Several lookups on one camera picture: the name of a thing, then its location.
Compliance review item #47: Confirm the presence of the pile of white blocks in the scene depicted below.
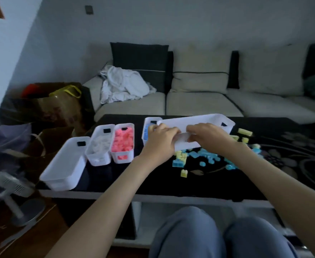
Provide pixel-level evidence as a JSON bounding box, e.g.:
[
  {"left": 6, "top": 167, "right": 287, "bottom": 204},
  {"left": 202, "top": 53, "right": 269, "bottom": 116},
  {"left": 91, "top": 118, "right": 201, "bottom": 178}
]
[{"left": 92, "top": 135, "right": 112, "bottom": 162}]

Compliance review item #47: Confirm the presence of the person's left forearm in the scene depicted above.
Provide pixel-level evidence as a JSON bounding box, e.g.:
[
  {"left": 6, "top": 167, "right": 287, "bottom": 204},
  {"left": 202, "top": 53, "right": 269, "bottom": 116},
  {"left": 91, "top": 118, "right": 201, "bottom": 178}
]
[{"left": 44, "top": 156, "right": 158, "bottom": 258}]

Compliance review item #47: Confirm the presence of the beige back cushion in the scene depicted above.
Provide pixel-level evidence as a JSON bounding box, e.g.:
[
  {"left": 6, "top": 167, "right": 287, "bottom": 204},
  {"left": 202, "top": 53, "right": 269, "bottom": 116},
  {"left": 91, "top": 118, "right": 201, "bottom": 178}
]
[
  {"left": 238, "top": 44, "right": 308, "bottom": 96},
  {"left": 171, "top": 49, "right": 232, "bottom": 94}
]

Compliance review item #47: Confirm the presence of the person's left hand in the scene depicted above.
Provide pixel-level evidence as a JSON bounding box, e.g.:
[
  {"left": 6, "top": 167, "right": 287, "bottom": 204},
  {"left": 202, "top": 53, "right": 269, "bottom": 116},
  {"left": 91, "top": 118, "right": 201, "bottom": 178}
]
[{"left": 141, "top": 123, "right": 181, "bottom": 166}]

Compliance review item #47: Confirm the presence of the person's right forearm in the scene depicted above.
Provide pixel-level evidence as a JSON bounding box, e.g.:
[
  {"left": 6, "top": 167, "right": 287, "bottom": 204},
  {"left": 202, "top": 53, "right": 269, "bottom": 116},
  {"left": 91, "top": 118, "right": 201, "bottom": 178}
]
[{"left": 226, "top": 143, "right": 315, "bottom": 258}]

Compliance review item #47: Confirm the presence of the pile of colorful blocks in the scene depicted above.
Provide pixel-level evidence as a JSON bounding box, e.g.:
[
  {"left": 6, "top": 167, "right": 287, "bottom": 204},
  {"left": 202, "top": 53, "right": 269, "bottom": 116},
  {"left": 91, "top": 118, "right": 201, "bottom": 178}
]
[{"left": 172, "top": 128, "right": 263, "bottom": 178}]

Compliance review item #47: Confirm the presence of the person's left leg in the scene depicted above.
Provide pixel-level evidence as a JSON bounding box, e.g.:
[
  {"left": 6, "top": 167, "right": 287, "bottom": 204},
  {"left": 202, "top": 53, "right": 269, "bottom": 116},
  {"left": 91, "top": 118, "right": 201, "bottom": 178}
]
[{"left": 149, "top": 206, "right": 227, "bottom": 258}]

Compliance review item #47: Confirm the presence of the person's leg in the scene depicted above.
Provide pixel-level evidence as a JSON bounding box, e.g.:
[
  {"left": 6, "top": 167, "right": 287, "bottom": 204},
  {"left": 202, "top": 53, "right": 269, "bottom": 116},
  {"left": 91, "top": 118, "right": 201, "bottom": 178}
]
[
  {"left": 223, "top": 216, "right": 299, "bottom": 258},
  {"left": 149, "top": 206, "right": 227, "bottom": 258}
]

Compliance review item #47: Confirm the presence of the person's right leg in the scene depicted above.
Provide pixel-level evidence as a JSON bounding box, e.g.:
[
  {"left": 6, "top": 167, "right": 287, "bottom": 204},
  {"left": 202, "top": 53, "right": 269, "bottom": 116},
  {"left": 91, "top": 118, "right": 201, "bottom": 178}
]
[{"left": 223, "top": 216, "right": 299, "bottom": 258}]

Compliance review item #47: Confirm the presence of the purple bag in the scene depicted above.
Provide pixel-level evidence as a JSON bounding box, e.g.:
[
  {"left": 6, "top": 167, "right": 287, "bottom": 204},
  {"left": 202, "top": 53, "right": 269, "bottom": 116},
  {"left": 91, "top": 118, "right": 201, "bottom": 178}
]
[{"left": 0, "top": 123, "right": 32, "bottom": 210}]

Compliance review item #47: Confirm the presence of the crumpled white cloth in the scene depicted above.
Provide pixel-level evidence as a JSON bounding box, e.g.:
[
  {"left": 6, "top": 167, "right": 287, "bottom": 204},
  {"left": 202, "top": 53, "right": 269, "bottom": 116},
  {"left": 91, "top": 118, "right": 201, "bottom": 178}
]
[{"left": 99, "top": 65, "right": 157, "bottom": 105}]

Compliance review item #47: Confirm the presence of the grey sofa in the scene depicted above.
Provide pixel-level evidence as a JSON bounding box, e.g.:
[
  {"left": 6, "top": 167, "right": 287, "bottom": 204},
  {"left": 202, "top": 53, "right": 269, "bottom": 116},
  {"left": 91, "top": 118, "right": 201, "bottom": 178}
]
[{"left": 82, "top": 41, "right": 315, "bottom": 125}]

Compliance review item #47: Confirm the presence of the brown paper bag white handle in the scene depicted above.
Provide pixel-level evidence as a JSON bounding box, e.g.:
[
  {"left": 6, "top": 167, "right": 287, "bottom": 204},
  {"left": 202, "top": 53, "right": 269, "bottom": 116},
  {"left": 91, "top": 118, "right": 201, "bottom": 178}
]
[{"left": 1, "top": 126, "right": 75, "bottom": 183}]

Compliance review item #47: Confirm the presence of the red object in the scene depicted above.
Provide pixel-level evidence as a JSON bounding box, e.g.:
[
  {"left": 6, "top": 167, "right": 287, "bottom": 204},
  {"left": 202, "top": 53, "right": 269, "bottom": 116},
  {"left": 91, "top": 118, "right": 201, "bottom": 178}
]
[{"left": 21, "top": 83, "right": 40, "bottom": 99}]

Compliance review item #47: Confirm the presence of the small white fan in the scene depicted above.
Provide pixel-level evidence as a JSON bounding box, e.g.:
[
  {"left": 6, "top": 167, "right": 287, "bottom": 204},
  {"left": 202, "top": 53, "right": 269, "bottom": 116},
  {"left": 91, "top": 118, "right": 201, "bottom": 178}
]
[{"left": 0, "top": 171, "right": 46, "bottom": 227}]

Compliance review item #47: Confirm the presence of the yellow bag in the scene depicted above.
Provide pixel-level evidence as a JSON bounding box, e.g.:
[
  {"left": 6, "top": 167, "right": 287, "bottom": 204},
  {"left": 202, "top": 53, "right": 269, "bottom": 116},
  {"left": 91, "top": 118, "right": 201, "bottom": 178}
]
[{"left": 49, "top": 85, "right": 82, "bottom": 99}]

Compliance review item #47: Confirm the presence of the glossy brown shopping bag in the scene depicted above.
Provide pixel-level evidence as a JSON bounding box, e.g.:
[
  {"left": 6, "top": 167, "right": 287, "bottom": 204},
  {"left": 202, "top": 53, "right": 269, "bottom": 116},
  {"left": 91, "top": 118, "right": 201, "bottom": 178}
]
[{"left": 0, "top": 82, "right": 95, "bottom": 135}]

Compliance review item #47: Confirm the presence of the person's right hand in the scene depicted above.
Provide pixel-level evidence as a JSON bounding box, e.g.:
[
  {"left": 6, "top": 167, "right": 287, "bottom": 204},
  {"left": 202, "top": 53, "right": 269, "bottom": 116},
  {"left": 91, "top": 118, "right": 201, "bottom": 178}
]
[{"left": 186, "top": 123, "right": 241, "bottom": 156}]

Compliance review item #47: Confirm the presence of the white fan cable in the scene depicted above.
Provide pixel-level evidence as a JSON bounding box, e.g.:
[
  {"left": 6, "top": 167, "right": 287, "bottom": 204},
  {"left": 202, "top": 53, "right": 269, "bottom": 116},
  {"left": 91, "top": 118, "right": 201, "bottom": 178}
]
[{"left": 0, "top": 204, "right": 57, "bottom": 258}]

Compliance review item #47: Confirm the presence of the black glass coffee table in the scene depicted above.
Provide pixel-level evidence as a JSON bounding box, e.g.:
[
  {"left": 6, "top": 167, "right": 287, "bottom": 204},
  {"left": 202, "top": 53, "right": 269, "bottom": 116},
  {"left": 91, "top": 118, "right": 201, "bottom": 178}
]
[{"left": 37, "top": 114, "right": 315, "bottom": 249}]

